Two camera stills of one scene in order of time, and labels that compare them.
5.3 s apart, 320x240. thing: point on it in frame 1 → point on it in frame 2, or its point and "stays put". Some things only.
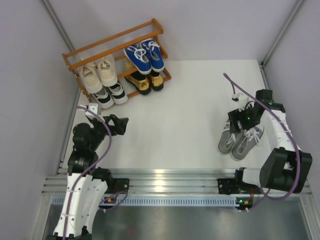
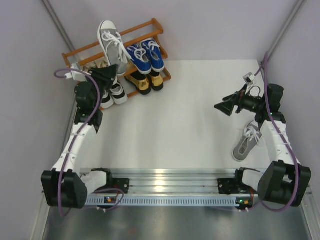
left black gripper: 120,124 → 106,75
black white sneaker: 118,94 stays put
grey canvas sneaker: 227,139 → 114,46
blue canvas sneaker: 153,51 stays put
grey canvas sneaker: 245,140 stays put
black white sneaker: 103,99 stays put
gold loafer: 141,82 stays put
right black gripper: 235,116 → 242,95
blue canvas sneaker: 137,56 stays put
